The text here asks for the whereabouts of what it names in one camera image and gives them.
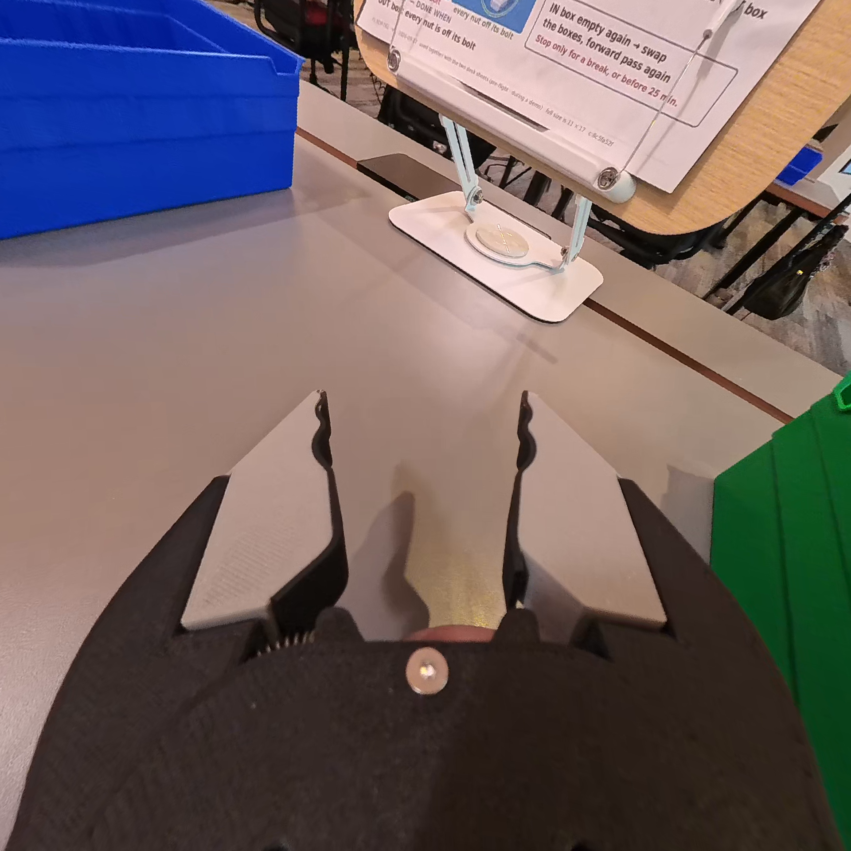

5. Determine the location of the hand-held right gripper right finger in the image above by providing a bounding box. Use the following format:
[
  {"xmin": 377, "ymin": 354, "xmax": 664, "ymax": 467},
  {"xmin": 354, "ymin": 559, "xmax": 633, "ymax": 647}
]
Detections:
[{"xmin": 502, "ymin": 390, "xmax": 668, "ymax": 642}]

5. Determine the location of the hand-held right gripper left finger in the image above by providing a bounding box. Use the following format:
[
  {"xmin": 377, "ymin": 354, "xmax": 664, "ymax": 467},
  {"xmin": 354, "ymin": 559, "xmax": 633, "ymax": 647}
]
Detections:
[{"xmin": 180, "ymin": 390, "xmax": 350, "ymax": 632}]

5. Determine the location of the green plastic bin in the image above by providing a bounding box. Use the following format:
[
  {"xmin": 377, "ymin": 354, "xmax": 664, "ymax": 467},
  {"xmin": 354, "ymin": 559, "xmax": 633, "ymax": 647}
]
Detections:
[{"xmin": 710, "ymin": 372, "xmax": 851, "ymax": 851}]

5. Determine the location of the blue plastic bin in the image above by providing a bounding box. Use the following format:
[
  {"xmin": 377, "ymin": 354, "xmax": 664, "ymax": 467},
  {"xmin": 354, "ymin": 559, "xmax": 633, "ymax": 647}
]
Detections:
[{"xmin": 0, "ymin": 0, "xmax": 305, "ymax": 242}]

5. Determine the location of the black handbag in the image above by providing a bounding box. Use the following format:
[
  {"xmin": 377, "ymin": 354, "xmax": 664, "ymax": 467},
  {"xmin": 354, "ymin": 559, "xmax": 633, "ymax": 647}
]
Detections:
[{"xmin": 741, "ymin": 226, "xmax": 851, "ymax": 320}]

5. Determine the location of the wooden instruction board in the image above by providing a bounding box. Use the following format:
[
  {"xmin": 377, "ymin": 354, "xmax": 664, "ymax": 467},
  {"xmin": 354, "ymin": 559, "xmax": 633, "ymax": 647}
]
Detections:
[{"xmin": 355, "ymin": 0, "xmax": 851, "ymax": 237}]

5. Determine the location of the small blue bin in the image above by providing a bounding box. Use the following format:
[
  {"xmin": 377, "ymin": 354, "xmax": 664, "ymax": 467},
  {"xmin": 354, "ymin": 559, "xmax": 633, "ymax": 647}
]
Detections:
[{"xmin": 774, "ymin": 146, "xmax": 823, "ymax": 187}]

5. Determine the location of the printed instruction sheet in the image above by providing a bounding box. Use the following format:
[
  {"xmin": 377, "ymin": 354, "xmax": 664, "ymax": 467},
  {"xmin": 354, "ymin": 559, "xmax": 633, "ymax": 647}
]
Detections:
[{"xmin": 357, "ymin": 0, "xmax": 825, "ymax": 194}]

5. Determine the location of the dark desk cable cover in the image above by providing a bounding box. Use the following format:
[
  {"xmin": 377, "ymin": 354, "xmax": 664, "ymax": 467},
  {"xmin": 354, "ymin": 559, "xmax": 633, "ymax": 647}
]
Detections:
[{"xmin": 357, "ymin": 153, "xmax": 440, "ymax": 200}]

